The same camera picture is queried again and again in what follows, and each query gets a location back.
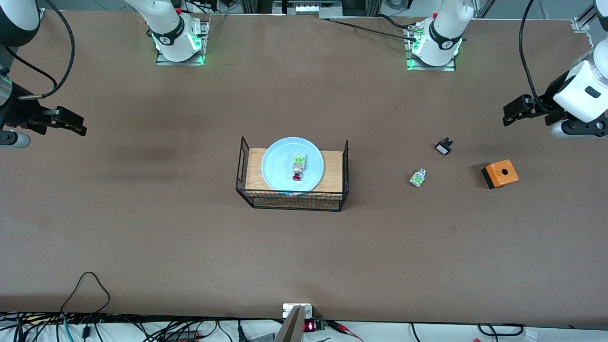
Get light blue round plate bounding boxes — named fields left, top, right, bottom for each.
left=261, top=137, right=325, bottom=193

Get red push button switch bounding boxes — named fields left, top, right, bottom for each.
left=291, top=153, right=308, bottom=182

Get wooden board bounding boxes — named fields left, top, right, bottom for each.
left=245, top=148, right=344, bottom=193

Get black power adapter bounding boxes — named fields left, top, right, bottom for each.
left=163, top=330, right=200, bottom=342

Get red clip leads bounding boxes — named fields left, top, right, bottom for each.
left=327, top=320, right=365, bottom=342

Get silver metal clamp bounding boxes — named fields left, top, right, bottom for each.
left=282, top=303, right=314, bottom=319

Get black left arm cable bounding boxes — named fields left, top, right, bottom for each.
left=518, top=0, right=552, bottom=113

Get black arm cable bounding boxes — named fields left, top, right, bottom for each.
left=518, top=0, right=552, bottom=113
left=4, top=0, right=76, bottom=100

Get orange button enclosure box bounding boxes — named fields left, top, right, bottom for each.
left=481, top=160, right=520, bottom=190

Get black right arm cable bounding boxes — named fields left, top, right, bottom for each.
left=4, top=0, right=76, bottom=100

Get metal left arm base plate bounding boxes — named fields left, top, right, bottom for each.
left=405, top=23, right=457, bottom=72

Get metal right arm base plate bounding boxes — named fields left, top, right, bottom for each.
left=155, top=21, right=210, bottom=67

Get black looped cable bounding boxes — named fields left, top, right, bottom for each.
left=60, top=271, right=111, bottom=317

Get black tabletop cable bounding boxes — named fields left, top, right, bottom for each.
left=325, top=14, right=419, bottom=42

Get black curled cable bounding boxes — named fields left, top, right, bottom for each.
left=477, top=323, right=526, bottom=337

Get aluminium frame with connectors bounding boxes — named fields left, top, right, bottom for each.
left=272, top=0, right=343, bottom=19

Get black wire basket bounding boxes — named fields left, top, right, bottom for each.
left=236, top=137, right=350, bottom=212

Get grey camera mount pole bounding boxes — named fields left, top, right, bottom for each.
left=275, top=305, right=305, bottom=342

